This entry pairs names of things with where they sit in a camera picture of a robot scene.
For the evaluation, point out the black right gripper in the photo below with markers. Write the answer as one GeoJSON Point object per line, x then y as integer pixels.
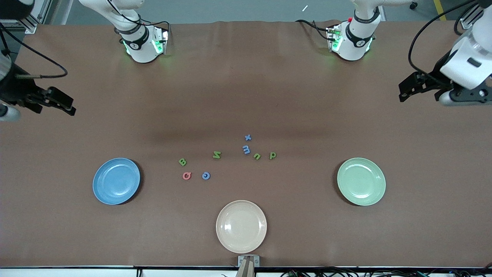
{"type": "Point", "coordinates": [15, 89]}

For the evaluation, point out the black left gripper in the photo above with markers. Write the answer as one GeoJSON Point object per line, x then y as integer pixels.
{"type": "Point", "coordinates": [436, 74]}

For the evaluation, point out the green letter B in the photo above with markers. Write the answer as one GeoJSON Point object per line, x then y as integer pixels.
{"type": "Point", "coordinates": [182, 162]}

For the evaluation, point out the red letter Q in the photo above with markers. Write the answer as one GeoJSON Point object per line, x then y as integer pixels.
{"type": "Point", "coordinates": [186, 172]}

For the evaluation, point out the blue letter G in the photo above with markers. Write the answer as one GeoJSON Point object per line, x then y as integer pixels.
{"type": "Point", "coordinates": [203, 176]}

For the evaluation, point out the green letter N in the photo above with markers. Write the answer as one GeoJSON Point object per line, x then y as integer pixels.
{"type": "Point", "coordinates": [216, 155]}

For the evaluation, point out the blue letter m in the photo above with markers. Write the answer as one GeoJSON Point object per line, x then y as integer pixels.
{"type": "Point", "coordinates": [246, 149]}

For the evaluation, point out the blue plate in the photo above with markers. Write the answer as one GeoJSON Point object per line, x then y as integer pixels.
{"type": "Point", "coordinates": [116, 181]}

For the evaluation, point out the green plate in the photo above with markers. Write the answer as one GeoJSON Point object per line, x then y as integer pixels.
{"type": "Point", "coordinates": [361, 181]}

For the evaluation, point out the beige plate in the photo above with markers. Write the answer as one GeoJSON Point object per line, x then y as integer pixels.
{"type": "Point", "coordinates": [241, 227]}

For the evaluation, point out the black caster wheel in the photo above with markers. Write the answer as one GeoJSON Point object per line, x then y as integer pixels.
{"type": "Point", "coordinates": [413, 5]}

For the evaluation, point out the base connector box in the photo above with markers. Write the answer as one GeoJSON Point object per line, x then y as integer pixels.
{"type": "Point", "coordinates": [333, 38]}
{"type": "Point", "coordinates": [161, 40]}

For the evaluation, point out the brown table cover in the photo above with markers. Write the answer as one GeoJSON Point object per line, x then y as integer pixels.
{"type": "Point", "coordinates": [77, 231]}

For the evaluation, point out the aluminium frame post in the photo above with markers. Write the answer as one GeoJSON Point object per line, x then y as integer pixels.
{"type": "Point", "coordinates": [467, 23]}
{"type": "Point", "coordinates": [30, 26]}

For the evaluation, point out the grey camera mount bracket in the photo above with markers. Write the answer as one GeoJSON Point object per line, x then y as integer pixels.
{"type": "Point", "coordinates": [248, 263]}

